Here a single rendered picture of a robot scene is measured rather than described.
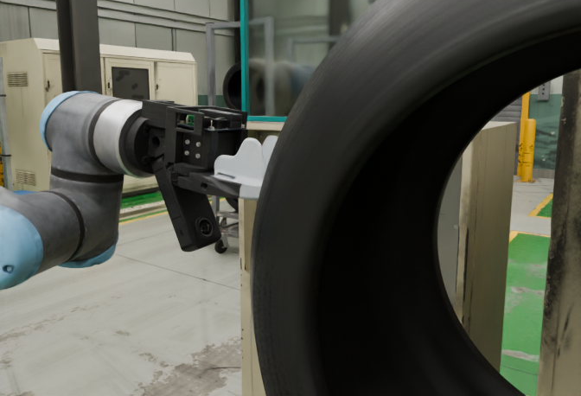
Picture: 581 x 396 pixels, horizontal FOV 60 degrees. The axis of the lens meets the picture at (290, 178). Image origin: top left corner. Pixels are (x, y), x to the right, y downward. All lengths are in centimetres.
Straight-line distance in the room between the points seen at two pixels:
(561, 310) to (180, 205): 47
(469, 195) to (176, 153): 59
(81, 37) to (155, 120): 540
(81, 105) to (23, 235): 18
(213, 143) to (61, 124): 23
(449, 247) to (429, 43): 78
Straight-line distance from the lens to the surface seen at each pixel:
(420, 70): 30
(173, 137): 53
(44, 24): 927
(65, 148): 67
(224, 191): 49
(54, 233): 60
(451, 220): 103
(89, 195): 67
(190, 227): 57
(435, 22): 30
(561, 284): 70
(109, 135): 60
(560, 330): 71
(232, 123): 53
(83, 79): 593
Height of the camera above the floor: 132
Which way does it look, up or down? 9 degrees down
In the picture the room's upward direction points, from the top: straight up
